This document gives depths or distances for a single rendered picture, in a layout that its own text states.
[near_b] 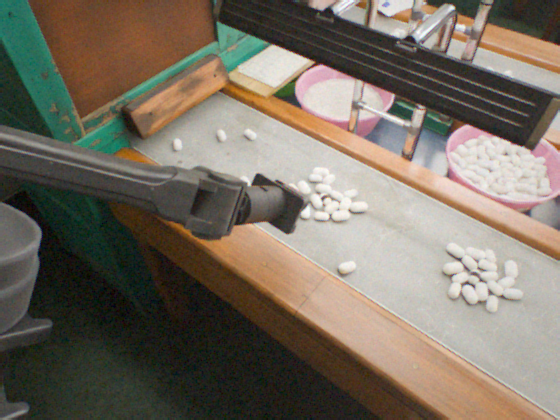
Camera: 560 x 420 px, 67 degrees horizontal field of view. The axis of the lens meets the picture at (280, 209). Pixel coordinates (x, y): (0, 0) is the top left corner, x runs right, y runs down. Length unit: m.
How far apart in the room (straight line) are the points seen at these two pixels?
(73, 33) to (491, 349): 0.95
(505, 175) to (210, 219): 0.77
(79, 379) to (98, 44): 1.10
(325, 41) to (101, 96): 0.51
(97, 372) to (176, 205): 1.18
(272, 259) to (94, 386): 0.97
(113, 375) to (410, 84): 1.31
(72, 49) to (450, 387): 0.90
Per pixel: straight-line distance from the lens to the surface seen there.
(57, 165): 0.51
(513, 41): 1.60
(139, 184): 0.52
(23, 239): 0.18
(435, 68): 0.71
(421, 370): 0.76
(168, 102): 1.08
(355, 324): 0.77
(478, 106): 0.70
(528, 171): 1.16
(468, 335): 0.84
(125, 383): 1.61
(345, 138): 1.06
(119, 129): 1.08
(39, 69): 0.93
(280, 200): 0.67
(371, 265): 0.86
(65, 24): 0.95
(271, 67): 1.28
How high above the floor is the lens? 1.45
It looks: 50 degrees down
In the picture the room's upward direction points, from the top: straight up
